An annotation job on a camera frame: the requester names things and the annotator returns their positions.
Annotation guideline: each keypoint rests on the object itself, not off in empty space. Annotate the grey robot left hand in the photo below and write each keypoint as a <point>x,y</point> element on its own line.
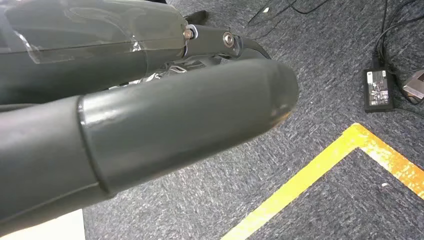
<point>172,126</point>

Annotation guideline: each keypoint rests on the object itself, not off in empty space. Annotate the small white paper scrap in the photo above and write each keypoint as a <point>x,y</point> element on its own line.
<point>265,10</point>

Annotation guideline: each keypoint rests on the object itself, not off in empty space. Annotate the yellow floor tape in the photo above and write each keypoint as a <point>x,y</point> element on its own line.
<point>318,165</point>

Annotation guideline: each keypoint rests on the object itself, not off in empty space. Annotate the white flat surface corner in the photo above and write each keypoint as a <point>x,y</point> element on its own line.
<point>49,230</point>

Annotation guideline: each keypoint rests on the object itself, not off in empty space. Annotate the black power adapter brick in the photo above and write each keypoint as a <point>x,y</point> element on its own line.
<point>378,90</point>

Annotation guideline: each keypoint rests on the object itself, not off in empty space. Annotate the metal floor socket box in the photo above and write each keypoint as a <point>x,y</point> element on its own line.
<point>415,86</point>

